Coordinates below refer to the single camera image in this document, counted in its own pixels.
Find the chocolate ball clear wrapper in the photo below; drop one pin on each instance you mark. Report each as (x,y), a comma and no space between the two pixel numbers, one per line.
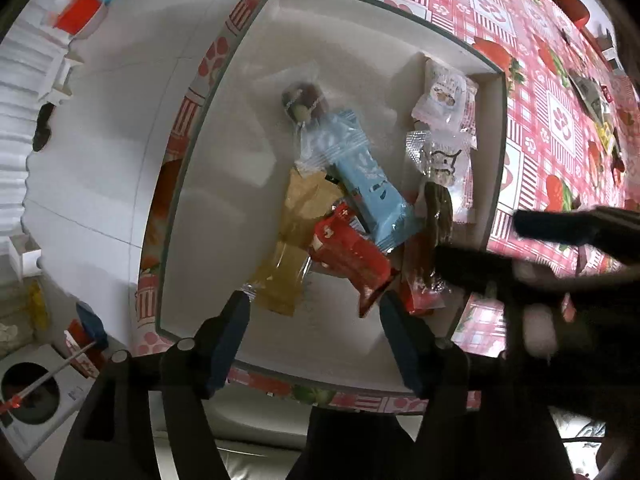
(302,102)

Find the clear cartoon print snack packet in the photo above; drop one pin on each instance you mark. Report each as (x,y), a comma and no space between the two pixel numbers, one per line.
(445,160)

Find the large red snack packet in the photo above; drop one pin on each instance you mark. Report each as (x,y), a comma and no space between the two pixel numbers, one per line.
(350,260)

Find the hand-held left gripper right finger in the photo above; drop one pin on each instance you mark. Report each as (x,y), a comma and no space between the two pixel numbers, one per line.
(404,345)

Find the light blue snack packet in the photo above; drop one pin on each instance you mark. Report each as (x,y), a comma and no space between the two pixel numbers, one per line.
(365,180)

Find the white shallow tray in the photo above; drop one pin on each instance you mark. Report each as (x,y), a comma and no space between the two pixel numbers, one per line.
(240,135)

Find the small red snack packet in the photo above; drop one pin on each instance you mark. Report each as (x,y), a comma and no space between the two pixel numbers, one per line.
(420,297)

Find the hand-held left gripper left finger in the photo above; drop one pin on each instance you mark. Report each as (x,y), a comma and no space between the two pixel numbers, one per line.
(230,342)

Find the small white box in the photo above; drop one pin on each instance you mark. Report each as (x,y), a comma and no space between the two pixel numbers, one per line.
(25,260)

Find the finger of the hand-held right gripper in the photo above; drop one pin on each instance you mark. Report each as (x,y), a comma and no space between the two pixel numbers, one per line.
(465,262)
(550,225)

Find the red bowl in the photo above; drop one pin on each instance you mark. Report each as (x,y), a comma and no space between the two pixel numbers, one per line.
(570,4)

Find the golden yellow snack packet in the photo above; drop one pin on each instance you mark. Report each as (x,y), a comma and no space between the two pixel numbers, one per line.
(290,255)

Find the black shoe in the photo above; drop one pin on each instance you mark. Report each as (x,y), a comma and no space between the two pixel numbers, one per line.
(42,122)

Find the blue dustpan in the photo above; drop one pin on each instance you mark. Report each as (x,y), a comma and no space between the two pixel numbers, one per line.
(91,322)

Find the yellow bag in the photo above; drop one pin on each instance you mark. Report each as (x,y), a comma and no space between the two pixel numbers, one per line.
(37,305)

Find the pink white snack packet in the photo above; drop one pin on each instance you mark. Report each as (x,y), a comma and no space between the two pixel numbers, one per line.
(442,95)

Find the white washing machine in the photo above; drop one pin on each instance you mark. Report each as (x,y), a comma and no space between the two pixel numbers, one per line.
(65,395)

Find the dark brown snack clear wrapper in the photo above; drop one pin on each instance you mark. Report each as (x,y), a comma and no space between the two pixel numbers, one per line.
(437,207)

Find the pink strawberry print tablecloth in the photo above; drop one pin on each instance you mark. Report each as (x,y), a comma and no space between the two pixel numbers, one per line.
(540,110)

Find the red plastic container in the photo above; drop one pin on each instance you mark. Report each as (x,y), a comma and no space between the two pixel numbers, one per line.
(75,17)

